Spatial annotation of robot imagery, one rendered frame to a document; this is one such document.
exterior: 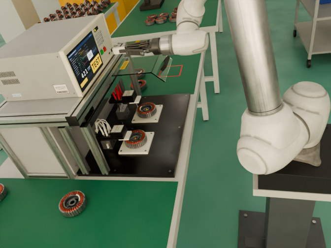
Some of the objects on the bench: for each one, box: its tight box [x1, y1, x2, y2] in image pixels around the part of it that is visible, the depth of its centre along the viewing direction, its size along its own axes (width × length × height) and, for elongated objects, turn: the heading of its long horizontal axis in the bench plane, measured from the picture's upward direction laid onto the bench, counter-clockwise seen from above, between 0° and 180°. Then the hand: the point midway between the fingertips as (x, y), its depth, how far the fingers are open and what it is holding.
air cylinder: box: [116, 104, 130, 120], centre depth 160 cm, size 5×8×6 cm
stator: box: [59, 190, 87, 217], centre depth 117 cm, size 11×11×4 cm
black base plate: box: [77, 93, 190, 178], centre depth 150 cm, size 47×64×2 cm
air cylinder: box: [100, 140, 117, 149], centre depth 142 cm, size 5×8×6 cm
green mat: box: [0, 178, 178, 248], centre depth 107 cm, size 94×61×1 cm, turn 93°
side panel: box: [0, 127, 77, 180], centre depth 126 cm, size 28×3×32 cm, turn 93°
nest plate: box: [132, 105, 163, 123], centre depth 158 cm, size 15×15×1 cm
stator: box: [136, 102, 157, 118], centre depth 156 cm, size 11×11×4 cm
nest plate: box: [118, 132, 154, 155], centre depth 139 cm, size 15×15×1 cm
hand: (119, 50), depth 131 cm, fingers closed
